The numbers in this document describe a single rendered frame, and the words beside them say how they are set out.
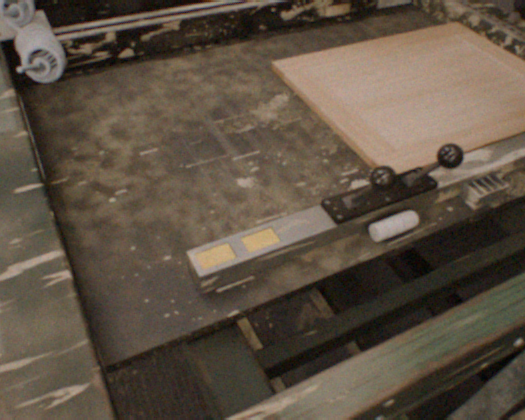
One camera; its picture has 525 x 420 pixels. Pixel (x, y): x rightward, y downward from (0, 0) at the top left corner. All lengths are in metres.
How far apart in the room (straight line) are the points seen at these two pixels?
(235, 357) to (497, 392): 0.87
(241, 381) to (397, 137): 0.55
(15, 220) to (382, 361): 0.49
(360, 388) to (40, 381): 0.34
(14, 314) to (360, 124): 0.69
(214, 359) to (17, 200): 0.34
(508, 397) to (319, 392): 0.88
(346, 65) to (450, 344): 0.73
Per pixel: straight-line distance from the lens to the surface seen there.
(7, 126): 0.89
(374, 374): 0.61
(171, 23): 1.24
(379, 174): 0.67
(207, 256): 0.70
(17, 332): 0.60
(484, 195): 0.90
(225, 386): 0.68
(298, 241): 0.73
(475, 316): 0.70
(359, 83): 1.14
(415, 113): 1.07
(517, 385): 1.41
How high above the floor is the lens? 2.10
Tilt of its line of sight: 43 degrees down
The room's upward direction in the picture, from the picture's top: 79 degrees counter-clockwise
